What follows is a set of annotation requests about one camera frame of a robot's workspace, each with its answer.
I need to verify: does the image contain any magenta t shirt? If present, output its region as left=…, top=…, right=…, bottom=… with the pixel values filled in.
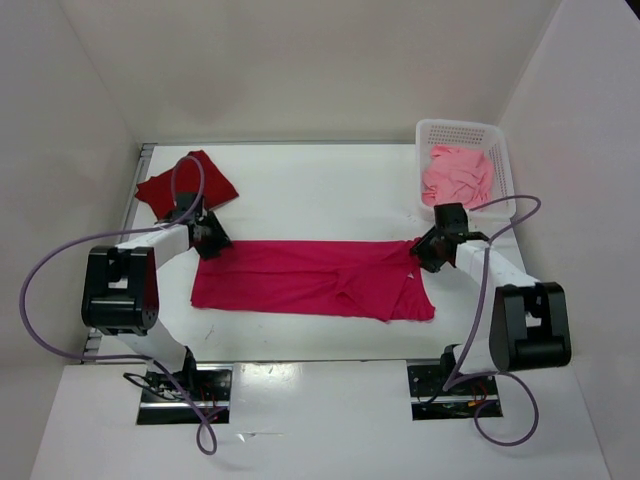
left=191, top=240, right=436, bottom=322

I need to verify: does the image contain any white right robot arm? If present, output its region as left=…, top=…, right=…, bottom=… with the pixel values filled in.
left=410, top=202, right=572, bottom=393

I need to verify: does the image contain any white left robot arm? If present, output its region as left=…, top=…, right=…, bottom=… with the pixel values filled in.
left=81, top=193, right=232, bottom=400

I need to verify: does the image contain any dark red folded t shirt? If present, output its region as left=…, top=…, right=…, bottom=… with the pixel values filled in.
left=135, top=150, right=239, bottom=219

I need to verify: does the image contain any light pink t shirt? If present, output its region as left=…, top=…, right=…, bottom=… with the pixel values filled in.
left=421, top=145, right=495, bottom=209

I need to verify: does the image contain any white plastic basket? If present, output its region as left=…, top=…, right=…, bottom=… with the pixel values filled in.
left=415, top=119, right=516, bottom=221

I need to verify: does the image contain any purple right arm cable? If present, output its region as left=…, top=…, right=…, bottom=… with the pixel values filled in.
left=419, top=194, right=544, bottom=446

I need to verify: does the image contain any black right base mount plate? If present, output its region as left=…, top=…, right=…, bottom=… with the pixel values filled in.
left=406, top=359, right=503, bottom=421

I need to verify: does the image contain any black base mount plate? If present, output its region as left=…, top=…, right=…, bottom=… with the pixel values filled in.
left=406, top=359, right=503, bottom=421
left=123, top=366, right=232, bottom=426

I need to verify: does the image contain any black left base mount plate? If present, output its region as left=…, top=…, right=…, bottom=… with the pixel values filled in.
left=123, top=366, right=232, bottom=426

